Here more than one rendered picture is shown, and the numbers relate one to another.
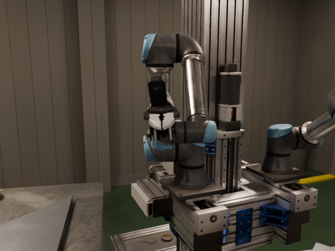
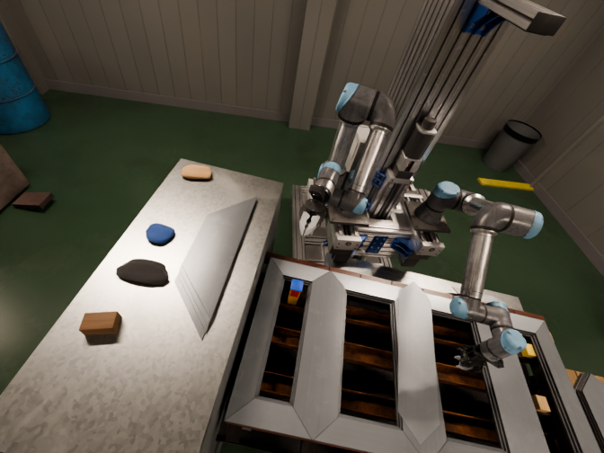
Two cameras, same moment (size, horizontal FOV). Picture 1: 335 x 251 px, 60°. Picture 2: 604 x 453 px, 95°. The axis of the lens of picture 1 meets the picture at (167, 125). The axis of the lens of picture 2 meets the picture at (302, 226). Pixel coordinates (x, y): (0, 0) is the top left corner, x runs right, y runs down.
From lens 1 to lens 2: 60 cm
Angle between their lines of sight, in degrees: 40
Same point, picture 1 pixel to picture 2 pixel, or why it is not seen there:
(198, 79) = (372, 156)
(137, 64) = not seen: outside the picture
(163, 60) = (353, 119)
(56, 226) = (240, 228)
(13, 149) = (230, 64)
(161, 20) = not seen: outside the picture
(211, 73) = (407, 120)
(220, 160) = (380, 195)
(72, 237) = (247, 238)
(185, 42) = (379, 110)
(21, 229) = (219, 223)
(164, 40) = (360, 100)
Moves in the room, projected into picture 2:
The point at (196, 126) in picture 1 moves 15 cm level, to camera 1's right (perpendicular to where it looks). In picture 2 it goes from (350, 201) to (385, 215)
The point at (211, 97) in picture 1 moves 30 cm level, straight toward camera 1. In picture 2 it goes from (398, 141) to (380, 171)
